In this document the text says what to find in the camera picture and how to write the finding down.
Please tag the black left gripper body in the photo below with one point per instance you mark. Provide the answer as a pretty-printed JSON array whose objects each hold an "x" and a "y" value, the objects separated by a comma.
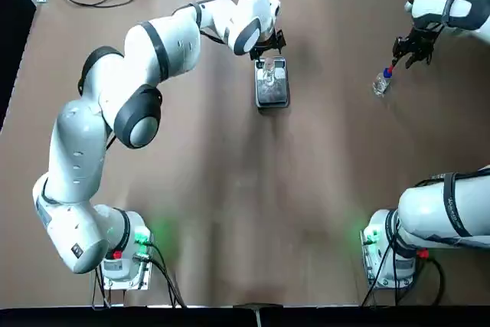
[{"x": 270, "y": 39}]

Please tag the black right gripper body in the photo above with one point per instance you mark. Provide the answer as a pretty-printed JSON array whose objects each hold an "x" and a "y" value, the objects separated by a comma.
[{"x": 423, "y": 34}]

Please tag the red-bulb glass dropper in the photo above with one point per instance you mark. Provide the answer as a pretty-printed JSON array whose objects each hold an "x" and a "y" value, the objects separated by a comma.
[{"x": 392, "y": 63}]

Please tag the clear 100ml glass bottle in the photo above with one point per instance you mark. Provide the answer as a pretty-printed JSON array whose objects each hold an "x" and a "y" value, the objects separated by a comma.
[{"x": 269, "y": 74}]

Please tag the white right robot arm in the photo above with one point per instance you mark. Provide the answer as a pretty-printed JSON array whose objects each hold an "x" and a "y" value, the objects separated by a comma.
[{"x": 428, "y": 212}]

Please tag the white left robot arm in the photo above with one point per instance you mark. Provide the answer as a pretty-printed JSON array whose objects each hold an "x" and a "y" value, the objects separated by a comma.
[{"x": 95, "y": 151}]

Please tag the blue-capped glass dropper bottle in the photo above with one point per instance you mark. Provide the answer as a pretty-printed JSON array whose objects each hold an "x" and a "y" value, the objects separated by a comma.
[{"x": 379, "y": 84}]

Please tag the white electronic balance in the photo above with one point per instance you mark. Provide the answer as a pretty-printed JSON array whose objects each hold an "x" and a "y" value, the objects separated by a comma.
[{"x": 273, "y": 97}]

